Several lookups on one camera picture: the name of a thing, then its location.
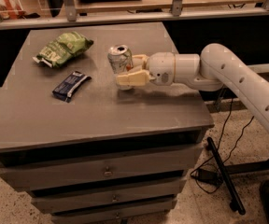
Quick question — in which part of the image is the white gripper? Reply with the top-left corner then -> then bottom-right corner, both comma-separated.
116,52 -> 175,86

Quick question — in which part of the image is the silver green 7up can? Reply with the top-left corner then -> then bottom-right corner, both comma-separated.
107,44 -> 134,77

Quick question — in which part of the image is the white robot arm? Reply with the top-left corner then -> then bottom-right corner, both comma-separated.
116,43 -> 269,132

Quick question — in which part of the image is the grey drawer cabinet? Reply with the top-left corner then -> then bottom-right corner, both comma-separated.
0,21 -> 216,224

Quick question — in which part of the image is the dark blue snack packet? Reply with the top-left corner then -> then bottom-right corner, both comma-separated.
52,71 -> 92,103

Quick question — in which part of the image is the green chip bag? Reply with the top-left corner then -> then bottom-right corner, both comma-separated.
33,32 -> 93,68

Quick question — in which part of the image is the middle grey drawer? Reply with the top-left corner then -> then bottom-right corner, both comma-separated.
31,177 -> 186,214

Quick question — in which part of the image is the grey drawer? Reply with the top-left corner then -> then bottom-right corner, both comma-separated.
51,197 -> 177,224
31,177 -> 186,214
0,144 -> 202,191

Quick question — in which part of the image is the black power adapter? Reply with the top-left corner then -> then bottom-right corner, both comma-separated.
197,169 -> 219,185

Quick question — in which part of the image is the red white bag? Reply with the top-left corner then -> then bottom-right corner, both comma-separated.
0,0 -> 25,20

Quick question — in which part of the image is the bottom grey drawer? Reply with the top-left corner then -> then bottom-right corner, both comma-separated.
51,197 -> 177,224

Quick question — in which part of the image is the top grey drawer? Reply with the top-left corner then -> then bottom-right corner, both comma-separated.
0,144 -> 202,191

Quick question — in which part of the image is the black metal table leg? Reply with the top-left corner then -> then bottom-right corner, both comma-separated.
207,137 -> 269,215

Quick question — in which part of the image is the black floor cable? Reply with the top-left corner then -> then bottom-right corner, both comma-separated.
189,96 -> 255,195

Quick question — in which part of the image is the metal shelf frame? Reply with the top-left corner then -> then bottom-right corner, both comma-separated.
0,0 -> 269,30

